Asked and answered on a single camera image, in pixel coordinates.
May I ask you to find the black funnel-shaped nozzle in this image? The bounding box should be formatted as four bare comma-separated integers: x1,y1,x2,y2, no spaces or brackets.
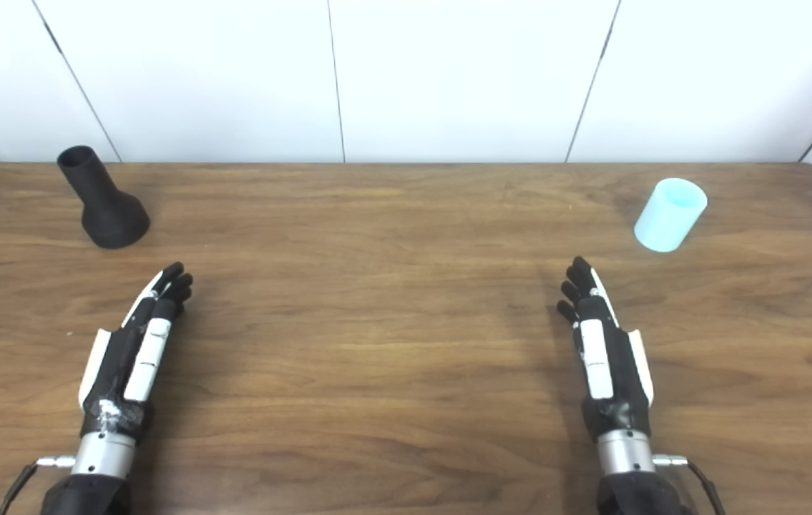
57,145,151,250

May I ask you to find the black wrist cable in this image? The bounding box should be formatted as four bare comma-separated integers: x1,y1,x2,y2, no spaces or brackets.
652,453,727,515
0,456,77,515

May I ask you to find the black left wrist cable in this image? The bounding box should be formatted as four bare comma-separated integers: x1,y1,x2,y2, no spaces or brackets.
0,456,77,515

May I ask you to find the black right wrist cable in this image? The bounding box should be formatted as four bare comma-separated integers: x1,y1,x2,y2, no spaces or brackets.
652,453,727,515

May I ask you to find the light-blue hose piece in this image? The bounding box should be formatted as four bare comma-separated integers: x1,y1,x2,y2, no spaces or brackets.
634,178,708,253

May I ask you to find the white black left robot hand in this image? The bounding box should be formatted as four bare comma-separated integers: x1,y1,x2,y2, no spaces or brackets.
79,262,194,441

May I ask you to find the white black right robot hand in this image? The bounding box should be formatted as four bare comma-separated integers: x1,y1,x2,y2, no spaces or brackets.
557,256,655,441

